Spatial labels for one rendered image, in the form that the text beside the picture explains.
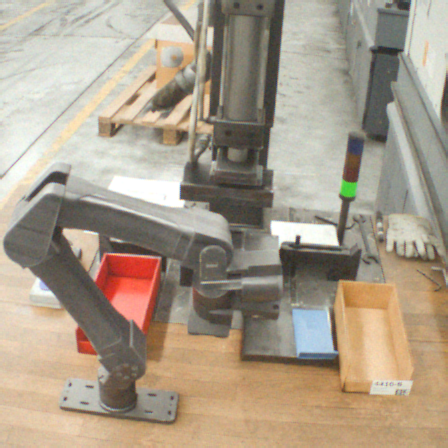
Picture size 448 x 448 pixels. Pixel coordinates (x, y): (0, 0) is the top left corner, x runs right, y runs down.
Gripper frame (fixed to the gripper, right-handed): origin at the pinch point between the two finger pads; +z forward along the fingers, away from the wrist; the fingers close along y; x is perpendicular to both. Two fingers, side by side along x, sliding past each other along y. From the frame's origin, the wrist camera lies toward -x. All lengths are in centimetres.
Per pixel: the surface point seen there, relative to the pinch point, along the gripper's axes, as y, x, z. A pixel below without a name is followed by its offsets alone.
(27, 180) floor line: 138, 121, 207
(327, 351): -0.8, -22.0, 8.6
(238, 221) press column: 37, -3, 34
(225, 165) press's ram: 29.9, 0.6, -2.2
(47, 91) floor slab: 267, 159, 287
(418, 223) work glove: 44, -50, 36
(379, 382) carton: -7.4, -31.0, 3.4
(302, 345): 0.2, -17.3, 9.2
